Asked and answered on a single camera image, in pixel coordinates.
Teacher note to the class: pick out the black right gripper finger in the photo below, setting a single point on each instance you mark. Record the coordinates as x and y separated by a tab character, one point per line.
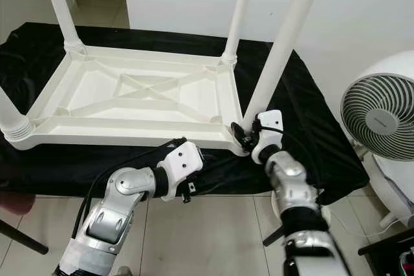
239	136

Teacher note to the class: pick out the white plastic table leg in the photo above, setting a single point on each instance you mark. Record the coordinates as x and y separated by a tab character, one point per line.
240	14
10	117
58	4
288	43

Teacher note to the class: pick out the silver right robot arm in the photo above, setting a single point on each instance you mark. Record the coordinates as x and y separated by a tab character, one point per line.
291	185

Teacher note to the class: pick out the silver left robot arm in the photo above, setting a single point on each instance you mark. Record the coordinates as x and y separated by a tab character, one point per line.
123	189

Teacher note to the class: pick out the black table leg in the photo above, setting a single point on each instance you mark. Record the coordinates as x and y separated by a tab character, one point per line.
26	238
275	236

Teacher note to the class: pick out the grey robot leg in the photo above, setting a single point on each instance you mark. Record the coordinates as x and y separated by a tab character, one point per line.
124	271

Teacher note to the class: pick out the black storage rack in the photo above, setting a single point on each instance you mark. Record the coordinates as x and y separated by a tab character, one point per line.
391	253

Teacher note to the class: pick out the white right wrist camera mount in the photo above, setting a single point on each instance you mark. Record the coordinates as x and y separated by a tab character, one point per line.
270	122

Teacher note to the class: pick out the white pedestal fan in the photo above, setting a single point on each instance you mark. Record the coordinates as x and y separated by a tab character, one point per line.
375	114

